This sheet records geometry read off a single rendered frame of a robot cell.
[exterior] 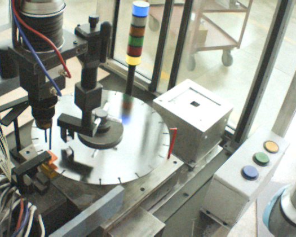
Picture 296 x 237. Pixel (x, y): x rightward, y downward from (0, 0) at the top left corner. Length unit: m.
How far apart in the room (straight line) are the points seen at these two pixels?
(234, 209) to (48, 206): 0.46
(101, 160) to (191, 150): 0.35
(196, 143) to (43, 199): 0.46
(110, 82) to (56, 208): 0.70
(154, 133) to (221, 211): 0.28
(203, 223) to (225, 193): 0.12
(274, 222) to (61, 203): 0.48
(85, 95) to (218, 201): 0.46
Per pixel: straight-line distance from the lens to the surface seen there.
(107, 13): 1.40
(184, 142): 1.09
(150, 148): 0.87
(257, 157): 1.00
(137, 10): 1.03
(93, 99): 0.73
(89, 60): 0.67
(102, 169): 0.81
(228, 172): 0.94
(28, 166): 0.77
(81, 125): 0.79
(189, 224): 1.00
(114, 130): 0.88
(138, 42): 1.07
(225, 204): 0.97
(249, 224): 2.05
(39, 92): 0.64
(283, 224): 0.83
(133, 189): 0.91
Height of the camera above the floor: 1.54
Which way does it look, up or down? 39 degrees down
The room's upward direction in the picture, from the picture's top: 10 degrees clockwise
